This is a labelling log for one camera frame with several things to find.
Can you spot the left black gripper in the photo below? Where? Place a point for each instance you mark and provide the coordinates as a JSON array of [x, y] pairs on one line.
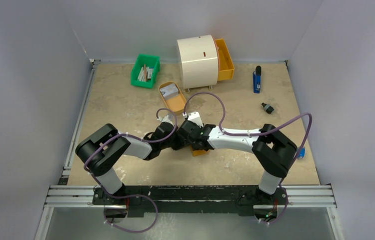
[[178, 144]]

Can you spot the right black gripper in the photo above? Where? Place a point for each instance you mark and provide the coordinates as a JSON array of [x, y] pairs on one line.
[[194, 142]]

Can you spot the orange open drawer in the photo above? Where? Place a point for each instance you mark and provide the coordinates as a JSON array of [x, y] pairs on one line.
[[226, 67]]

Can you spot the orange card holder wallet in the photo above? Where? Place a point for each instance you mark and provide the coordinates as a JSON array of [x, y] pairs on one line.
[[196, 153]]

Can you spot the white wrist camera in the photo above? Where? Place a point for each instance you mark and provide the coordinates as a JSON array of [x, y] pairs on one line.
[[167, 121], [194, 117]]

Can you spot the blue black marker pen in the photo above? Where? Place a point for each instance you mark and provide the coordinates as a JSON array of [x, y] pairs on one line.
[[257, 78]]

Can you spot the small black knob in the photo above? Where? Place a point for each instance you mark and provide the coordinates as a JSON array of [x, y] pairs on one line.
[[267, 108]]

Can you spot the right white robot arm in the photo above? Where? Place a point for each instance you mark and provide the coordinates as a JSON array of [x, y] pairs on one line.
[[273, 149]]

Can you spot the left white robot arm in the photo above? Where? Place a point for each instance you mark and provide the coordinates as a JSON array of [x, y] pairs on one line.
[[102, 149]]

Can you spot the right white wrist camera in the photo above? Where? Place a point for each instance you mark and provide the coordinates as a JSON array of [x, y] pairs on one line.
[[194, 117]]

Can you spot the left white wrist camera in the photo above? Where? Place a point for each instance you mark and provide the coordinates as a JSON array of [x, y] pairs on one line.
[[167, 121]]

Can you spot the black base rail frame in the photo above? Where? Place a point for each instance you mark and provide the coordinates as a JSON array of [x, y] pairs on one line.
[[242, 200]]

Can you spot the silver credit cards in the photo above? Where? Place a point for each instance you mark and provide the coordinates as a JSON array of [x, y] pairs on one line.
[[169, 91]]

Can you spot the cream round drawer cabinet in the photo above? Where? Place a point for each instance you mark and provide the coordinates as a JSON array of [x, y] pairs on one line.
[[199, 62]]

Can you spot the green plastic bin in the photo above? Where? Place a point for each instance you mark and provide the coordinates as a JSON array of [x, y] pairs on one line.
[[145, 71]]

